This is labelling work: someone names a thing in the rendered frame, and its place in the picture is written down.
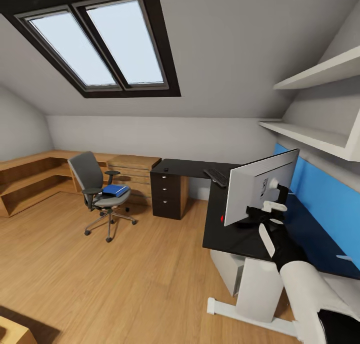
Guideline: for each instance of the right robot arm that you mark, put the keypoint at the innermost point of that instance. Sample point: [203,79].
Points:
[321,315]

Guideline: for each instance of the bed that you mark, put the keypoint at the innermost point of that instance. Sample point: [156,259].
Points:
[14,333]

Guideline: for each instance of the swivel chair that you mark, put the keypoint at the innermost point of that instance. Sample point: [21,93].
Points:
[90,178]

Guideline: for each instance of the desktop computer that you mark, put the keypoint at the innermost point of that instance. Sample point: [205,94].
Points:
[230,267]

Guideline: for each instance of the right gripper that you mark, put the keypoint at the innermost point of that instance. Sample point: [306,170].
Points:
[256,213]

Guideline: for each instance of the monitor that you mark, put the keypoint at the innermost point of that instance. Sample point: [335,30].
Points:
[252,183]

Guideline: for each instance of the folder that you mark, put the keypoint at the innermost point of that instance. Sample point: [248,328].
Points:
[114,190]

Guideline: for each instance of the keyboard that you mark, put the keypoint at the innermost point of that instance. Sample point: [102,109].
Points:
[218,177]

